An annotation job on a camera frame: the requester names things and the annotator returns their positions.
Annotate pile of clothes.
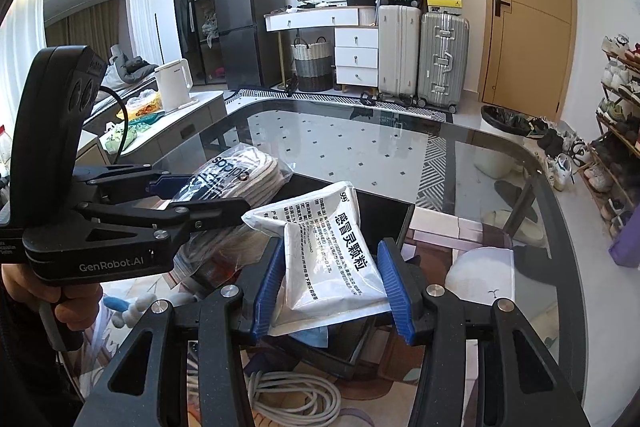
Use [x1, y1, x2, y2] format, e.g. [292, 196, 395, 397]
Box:
[102, 44, 161, 88]

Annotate black cardboard box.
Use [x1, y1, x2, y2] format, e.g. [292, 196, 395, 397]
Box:
[190, 169, 417, 380]

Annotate purple yoga mat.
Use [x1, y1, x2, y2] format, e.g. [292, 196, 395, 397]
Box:
[607, 202, 640, 269]

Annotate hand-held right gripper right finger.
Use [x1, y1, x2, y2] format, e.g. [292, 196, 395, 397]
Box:
[376, 238, 593, 427]

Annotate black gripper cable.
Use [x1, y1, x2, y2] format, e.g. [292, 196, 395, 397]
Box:
[97, 84, 132, 165]

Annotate white charging cable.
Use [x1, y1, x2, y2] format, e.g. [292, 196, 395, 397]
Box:
[245, 369, 343, 427]

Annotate silver suitcase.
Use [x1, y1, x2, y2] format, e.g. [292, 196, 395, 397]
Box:
[416, 11, 471, 110]

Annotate woven laundry basket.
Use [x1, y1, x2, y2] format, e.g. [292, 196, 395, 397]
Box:
[291, 36, 335, 92]

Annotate beige slipper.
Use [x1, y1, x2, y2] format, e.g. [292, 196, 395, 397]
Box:
[505, 219, 547, 249]
[482, 208, 521, 230]

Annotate white curtain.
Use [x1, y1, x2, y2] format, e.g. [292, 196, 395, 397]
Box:
[10, 0, 48, 72]

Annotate green plastic bag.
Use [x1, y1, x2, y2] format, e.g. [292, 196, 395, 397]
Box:
[102, 119, 151, 155]

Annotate person's left hand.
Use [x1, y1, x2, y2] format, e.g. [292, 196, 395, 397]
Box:
[0, 264, 103, 333]

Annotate brown curtain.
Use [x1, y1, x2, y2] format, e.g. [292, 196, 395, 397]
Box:
[47, 2, 123, 50]

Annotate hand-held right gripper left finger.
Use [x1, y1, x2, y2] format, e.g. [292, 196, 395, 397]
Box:
[72, 234, 288, 427]

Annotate white suitcase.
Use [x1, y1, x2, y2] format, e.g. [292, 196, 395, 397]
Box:
[376, 3, 423, 100]

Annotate wooden door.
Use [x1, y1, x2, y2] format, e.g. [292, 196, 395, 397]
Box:
[479, 0, 578, 122]

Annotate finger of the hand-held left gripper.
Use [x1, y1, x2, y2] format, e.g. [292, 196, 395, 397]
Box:
[72, 163, 201, 202]
[75, 196, 258, 240]

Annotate patterned floor rug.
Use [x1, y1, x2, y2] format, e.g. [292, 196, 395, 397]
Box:
[225, 87, 456, 208]

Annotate white vanity desk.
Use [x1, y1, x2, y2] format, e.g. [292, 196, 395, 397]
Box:
[264, 6, 381, 90]

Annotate printed desk mat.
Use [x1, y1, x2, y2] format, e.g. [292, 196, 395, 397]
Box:
[100, 207, 561, 427]

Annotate clear bag of white socks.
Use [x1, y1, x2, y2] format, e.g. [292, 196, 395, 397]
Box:
[167, 142, 296, 228]

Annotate white electric kettle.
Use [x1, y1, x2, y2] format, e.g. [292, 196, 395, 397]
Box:
[154, 59, 193, 112]

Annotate group of shoes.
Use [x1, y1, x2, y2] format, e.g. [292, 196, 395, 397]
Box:
[520, 114, 591, 190]

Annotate grey side counter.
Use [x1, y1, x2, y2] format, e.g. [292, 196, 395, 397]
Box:
[75, 89, 228, 168]

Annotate white medicine packet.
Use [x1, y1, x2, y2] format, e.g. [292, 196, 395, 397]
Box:
[241, 181, 393, 338]

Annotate black refrigerator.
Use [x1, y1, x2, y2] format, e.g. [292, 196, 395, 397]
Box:
[211, 0, 286, 90]

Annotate blue white plush toy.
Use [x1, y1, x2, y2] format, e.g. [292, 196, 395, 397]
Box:
[102, 292, 166, 328]

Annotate shoe rack with shoes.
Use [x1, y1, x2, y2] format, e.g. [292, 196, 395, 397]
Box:
[582, 32, 640, 243]

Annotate clear bag of snacks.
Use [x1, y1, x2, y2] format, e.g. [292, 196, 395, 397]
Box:
[122, 88, 163, 120]

